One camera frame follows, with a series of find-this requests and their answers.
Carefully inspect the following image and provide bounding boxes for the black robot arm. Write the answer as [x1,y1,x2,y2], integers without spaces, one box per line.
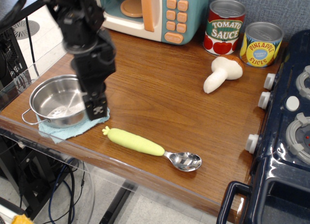
[0,0,116,120]

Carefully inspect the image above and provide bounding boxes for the dark blue toy stove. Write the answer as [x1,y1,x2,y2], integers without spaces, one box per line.
[217,30,310,224]

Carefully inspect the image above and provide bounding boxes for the plush mushroom toy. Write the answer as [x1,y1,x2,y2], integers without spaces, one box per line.
[203,55,245,94]

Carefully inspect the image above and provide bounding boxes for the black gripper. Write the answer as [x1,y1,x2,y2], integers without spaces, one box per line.
[71,29,116,120]

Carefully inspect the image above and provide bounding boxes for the black desk at left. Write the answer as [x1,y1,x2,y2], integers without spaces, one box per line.
[0,0,45,33]

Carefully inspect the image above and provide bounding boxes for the tomato sauce can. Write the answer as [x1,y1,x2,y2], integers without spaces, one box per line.
[203,0,247,55]

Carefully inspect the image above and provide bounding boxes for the black cable under table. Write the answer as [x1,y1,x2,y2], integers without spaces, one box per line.
[43,158,85,224]

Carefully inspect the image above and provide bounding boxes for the spoon with green handle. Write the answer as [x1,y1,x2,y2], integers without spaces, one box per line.
[102,126,202,172]

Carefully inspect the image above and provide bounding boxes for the small stainless steel pot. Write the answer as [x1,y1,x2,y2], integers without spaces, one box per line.
[21,75,88,128]

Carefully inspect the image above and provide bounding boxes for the toy microwave oven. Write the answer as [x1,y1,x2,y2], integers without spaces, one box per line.
[97,0,209,45]

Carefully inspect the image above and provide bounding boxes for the blue cable under table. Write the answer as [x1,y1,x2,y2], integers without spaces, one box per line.
[48,161,86,224]

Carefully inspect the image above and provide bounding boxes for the light blue folded cloth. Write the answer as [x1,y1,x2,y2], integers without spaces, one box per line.
[38,108,110,144]

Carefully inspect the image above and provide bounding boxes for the pineapple slices can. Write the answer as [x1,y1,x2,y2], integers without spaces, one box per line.
[239,22,284,68]

